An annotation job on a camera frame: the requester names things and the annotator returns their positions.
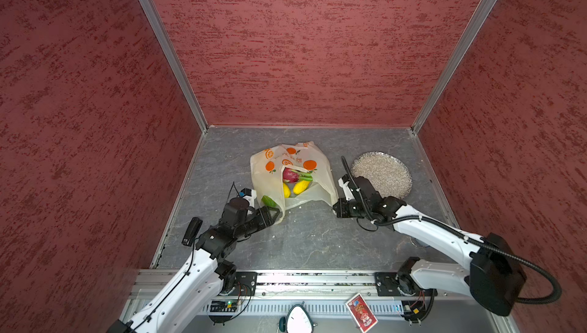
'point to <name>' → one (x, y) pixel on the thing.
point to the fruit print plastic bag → (267, 166)
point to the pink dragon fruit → (290, 176)
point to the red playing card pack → (361, 312)
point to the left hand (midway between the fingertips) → (274, 219)
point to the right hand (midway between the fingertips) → (333, 211)
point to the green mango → (268, 202)
